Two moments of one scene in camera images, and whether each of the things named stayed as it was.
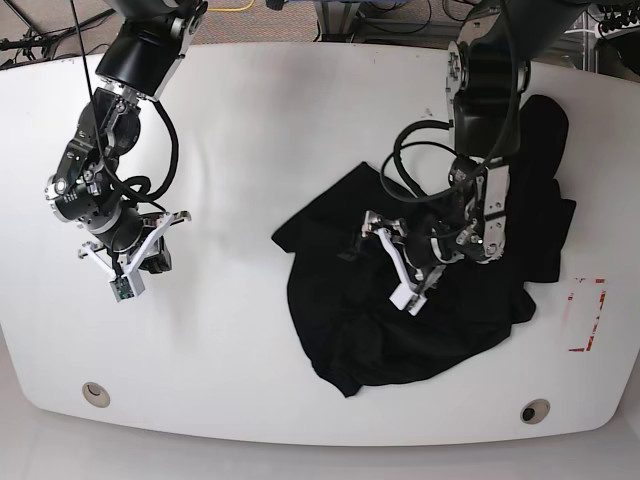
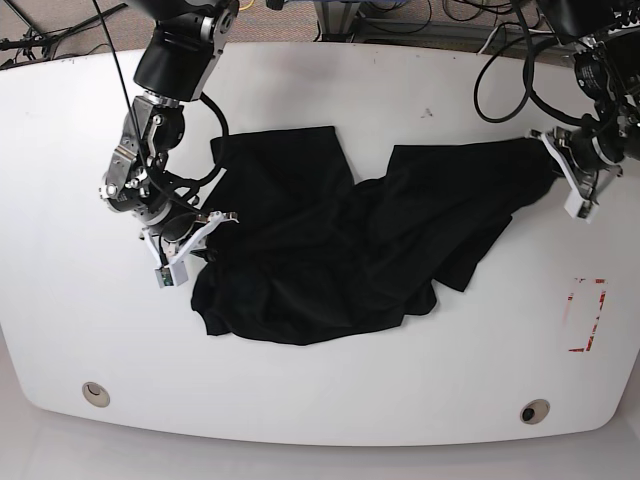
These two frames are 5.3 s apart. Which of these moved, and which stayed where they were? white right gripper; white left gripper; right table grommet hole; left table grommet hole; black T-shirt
Moved: white left gripper; white right gripper; black T-shirt
Stayed: right table grommet hole; left table grommet hole
